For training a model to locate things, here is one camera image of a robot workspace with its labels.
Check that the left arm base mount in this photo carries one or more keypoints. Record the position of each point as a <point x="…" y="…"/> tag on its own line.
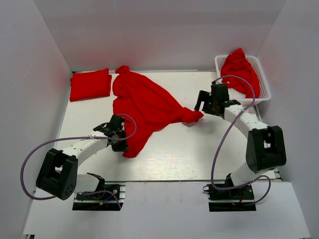
<point x="111" y="198"/>

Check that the red t shirt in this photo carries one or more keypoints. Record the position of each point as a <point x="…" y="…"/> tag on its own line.
<point x="146" y="107"/>
<point x="90" y="85"/>

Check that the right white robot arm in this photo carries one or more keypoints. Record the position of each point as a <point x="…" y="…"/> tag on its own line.
<point x="265" y="144"/>

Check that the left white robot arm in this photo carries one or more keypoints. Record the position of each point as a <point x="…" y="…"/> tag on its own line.
<point x="59" y="175"/>

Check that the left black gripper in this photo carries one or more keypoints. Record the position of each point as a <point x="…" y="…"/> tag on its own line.
<point x="122" y="147"/>

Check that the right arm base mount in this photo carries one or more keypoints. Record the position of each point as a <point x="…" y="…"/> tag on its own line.
<point x="236" y="200"/>

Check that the folded red t shirt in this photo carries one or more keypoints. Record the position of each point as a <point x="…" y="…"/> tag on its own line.
<point x="90" y="85"/>

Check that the red t shirts pile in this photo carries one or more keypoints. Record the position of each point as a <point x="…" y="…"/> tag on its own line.
<point x="236" y="64"/>

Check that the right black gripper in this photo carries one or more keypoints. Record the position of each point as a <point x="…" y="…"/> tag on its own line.
<point x="204" y="96"/>

